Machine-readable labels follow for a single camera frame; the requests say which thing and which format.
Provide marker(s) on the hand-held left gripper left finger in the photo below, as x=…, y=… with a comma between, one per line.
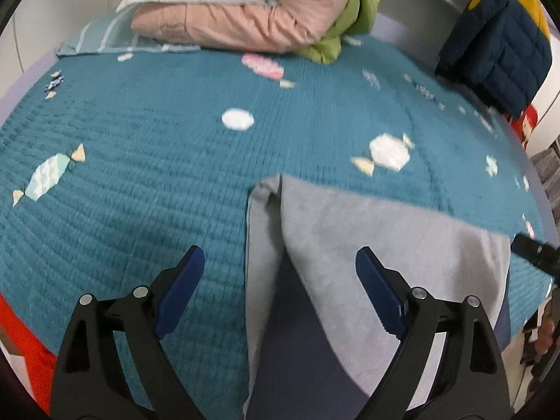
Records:
x=183, y=288

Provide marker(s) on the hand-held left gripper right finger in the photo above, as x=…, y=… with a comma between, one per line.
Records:
x=378, y=293

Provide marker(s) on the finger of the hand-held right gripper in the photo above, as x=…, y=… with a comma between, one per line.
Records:
x=536, y=251

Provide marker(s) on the navy and grey jacket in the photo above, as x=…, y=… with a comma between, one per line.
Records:
x=350, y=218

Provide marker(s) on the person's right hand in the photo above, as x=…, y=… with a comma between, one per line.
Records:
x=547, y=326

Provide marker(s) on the red cartoon cushion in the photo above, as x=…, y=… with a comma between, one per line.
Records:
x=527, y=124

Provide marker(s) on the teal candy-print blanket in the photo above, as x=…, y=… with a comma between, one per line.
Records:
x=153, y=140

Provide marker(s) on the orange-red cloth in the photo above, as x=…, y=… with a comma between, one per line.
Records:
x=22, y=341

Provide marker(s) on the navy and yellow puffer jacket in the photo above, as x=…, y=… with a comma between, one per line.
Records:
x=494, y=52

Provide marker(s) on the striped light blue cloth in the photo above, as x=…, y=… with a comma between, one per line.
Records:
x=100, y=35

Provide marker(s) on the green puffer jacket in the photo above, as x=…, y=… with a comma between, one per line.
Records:
x=358, y=13

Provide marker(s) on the pink puffer jacket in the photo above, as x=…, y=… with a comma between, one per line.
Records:
x=262, y=17

